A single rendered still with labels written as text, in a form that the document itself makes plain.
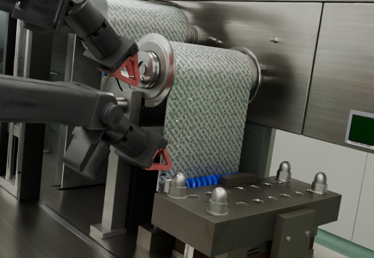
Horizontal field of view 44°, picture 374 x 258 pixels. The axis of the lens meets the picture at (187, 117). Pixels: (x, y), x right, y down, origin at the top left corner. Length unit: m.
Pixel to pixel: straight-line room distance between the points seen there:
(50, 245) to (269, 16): 0.71
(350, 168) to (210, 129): 2.76
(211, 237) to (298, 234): 0.22
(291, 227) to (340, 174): 2.83
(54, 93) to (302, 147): 3.35
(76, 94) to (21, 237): 0.40
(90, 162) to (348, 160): 3.04
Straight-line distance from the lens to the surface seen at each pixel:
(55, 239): 0.98
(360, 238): 3.74
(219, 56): 1.00
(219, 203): 0.80
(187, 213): 0.82
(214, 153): 1.02
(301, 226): 0.94
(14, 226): 1.04
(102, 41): 0.83
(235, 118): 1.04
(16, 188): 1.20
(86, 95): 0.70
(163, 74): 0.90
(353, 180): 3.69
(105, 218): 1.01
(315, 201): 1.00
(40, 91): 0.63
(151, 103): 0.93
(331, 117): 1.05
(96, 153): 0.79
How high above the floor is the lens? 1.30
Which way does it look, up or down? 8 degrees down
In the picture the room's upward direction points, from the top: 7 degrees clockwise
